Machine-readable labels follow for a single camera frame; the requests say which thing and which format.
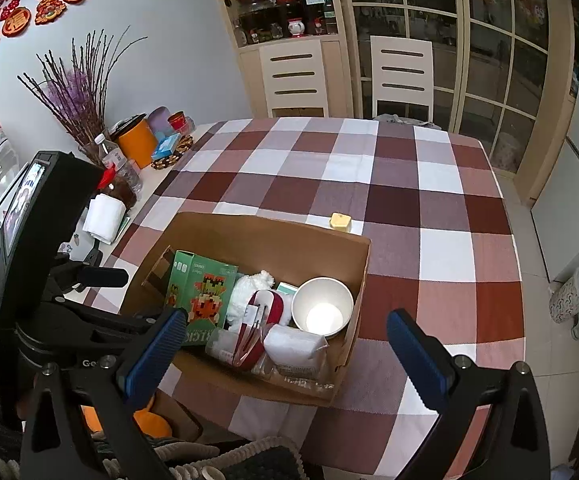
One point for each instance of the orange canister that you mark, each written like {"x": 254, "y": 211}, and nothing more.
{"x": 137, "y": 145}

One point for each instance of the purple cup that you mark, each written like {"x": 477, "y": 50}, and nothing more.
{"x": 158, "y": 122}

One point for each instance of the grey patterned seat cushion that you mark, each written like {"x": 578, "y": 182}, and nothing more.
{"x": 407, "y": 121}

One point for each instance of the translucent plastic container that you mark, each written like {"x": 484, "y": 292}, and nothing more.
{"x": 222, "y": 345}

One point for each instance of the large white paper cup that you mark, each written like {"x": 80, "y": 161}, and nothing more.
{"x": 309, "y": 295}

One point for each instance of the patterned white trash can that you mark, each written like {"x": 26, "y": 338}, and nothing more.
{"x": 572, "y": 297}

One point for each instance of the cream slatted dining chair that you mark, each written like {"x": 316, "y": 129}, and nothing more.
{"x": 402, "y": 55}
{"x": 294, "y": 60}

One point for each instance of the red tin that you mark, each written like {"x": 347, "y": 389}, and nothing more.
{"x": 179, "y": 122}

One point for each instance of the clear plastic water bottle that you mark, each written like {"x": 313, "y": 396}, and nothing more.
{"x": 119, "y": 160}

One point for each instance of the woven trivet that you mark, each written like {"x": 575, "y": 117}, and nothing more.
{"x": 184, "y": 146}

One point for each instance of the cream display cabinet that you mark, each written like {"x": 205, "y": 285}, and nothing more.
{"x": 334, "y": 75}

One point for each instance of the dried branch bouquet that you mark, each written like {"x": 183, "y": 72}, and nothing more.
{"x": 77, "y": 95}

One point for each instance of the green brick toy box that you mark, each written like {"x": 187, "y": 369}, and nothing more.
{"x": 204, "y": 290}

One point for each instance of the green white medicine box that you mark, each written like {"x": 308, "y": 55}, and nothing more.
{"x": 285, "y": 288}

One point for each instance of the row of glass jars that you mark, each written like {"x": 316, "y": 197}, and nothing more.
{"x": 269, "y": 15}

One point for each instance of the blue tissue box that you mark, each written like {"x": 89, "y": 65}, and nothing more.
{"x": 167, "y": 147}

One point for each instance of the small yellow box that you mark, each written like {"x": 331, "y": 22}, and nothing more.
{"x": 340, "y": 221}

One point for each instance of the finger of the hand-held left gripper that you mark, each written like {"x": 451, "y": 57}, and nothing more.
{"x": 97, "y": 277}
{"x": 114, "y": 322}

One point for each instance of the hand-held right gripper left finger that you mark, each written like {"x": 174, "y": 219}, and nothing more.
{"x": 154, "y": 355}

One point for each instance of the white cat plush toy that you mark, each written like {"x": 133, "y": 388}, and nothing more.
{"x": 252, "y": 290}

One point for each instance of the cream framed glass partition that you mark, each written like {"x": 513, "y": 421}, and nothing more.
{"x": 554, "y": 110}

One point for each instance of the dark knitted clothing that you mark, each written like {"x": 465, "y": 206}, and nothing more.
{"x": 249, "y": 460}

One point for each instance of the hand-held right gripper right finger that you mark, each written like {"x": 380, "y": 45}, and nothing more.
{"x": 419, "y": 360}

